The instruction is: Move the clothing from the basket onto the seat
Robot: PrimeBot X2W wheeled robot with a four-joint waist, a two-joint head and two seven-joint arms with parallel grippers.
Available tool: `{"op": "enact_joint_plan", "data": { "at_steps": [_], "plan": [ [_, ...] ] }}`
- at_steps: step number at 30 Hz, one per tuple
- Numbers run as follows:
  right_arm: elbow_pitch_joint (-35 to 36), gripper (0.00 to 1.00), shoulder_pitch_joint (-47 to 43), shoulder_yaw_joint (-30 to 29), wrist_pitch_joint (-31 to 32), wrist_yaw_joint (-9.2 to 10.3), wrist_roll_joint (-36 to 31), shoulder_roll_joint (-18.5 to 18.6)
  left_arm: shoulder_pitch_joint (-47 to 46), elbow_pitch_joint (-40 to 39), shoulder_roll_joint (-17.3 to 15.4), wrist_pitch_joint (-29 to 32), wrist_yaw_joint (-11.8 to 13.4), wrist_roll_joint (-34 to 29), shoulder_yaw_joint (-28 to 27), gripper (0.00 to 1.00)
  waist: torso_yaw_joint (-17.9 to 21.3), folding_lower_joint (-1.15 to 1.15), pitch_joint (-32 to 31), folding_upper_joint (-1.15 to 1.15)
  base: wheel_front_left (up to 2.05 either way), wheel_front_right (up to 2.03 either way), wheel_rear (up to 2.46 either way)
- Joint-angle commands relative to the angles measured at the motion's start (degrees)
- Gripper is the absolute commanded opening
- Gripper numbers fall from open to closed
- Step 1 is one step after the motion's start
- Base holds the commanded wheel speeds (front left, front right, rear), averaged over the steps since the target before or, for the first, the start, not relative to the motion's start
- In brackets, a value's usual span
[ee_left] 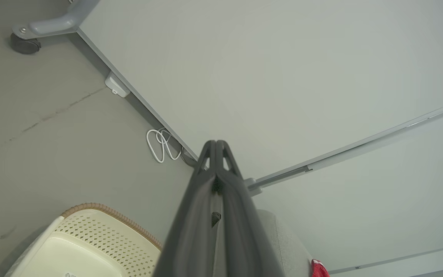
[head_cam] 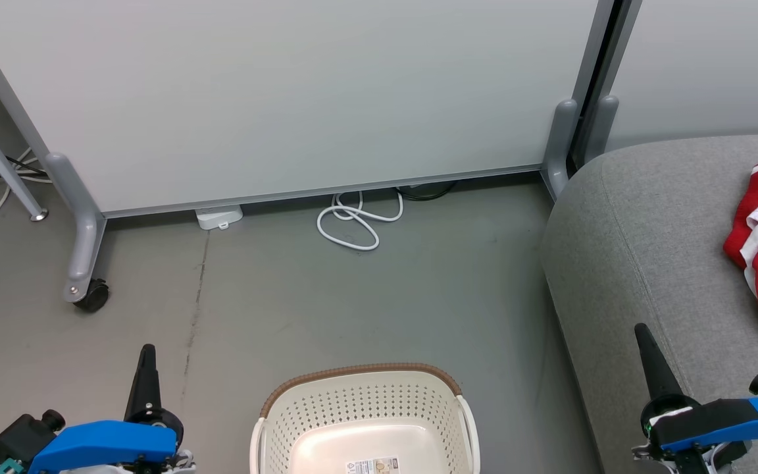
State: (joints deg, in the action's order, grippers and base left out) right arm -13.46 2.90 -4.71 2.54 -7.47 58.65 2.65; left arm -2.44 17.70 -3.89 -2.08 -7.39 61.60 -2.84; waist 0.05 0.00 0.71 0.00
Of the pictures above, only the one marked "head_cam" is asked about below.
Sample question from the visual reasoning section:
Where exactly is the grey metal table leg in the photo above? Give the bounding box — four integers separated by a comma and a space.
0, 92, 49, 223

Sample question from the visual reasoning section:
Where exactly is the coiled white cable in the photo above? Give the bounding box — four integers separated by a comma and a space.
316, 190, 405, 252

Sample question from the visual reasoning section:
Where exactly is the narrow white partition panel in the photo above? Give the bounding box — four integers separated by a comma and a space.
590, 0, 758, 153

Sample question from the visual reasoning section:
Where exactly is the black cable under partition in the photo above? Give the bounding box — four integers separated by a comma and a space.
395, 181, 460, 202

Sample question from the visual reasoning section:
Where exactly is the grey fabric sofa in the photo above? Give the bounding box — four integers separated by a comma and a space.
541, 132, 758, 474

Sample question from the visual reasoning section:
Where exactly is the short grey partition foot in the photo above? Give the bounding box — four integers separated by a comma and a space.
583, 95, 620, 165
541, 99, 580, 201

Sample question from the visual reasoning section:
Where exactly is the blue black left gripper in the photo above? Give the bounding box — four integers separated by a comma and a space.
26, 343, 186, 474

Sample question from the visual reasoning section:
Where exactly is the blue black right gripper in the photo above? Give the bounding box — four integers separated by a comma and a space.
632, 323, 758, 474

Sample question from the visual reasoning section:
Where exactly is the black caster wheel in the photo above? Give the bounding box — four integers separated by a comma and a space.
74, 278, 111, 313

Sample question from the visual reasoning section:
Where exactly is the white power adapter box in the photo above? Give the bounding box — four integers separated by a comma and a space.
195, 205, 244, 231

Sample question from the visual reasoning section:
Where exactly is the grey partition foot with caster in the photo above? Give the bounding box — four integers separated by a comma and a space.
45, 153, 107, 305

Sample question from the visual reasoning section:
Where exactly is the cream perforated laundry basket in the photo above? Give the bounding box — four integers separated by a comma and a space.
249, 363, 482, 474

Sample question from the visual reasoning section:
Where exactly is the wide white partition panel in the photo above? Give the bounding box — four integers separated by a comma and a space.
0, 0, 617, 219

